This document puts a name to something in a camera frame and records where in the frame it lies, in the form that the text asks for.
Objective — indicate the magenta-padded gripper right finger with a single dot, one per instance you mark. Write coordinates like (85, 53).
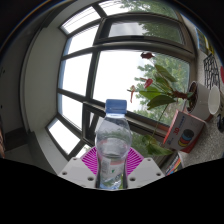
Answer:
(145, 171)

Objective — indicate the small green leafy plant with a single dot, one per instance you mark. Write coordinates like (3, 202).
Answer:
(156, 148)

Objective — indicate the clear blue-capped water bottle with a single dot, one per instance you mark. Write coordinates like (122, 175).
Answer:
(112, 140)

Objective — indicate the dark-framed bay window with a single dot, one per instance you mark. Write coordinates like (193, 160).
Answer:
(113, 73)

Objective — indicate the red-flowered plant in white pot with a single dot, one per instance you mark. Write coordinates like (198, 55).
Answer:
(199, 101)

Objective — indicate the black white patterned pad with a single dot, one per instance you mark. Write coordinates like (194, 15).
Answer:
(212, 70)

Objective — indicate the light blue flat pack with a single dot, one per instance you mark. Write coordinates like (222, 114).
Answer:
(201, 40)

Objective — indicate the colourful flat book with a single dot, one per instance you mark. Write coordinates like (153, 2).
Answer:
(175, 164)

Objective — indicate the red white box with rings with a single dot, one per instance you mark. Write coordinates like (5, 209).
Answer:
(183, 130)

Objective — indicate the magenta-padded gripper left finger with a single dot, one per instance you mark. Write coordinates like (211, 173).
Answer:
(78, 171)

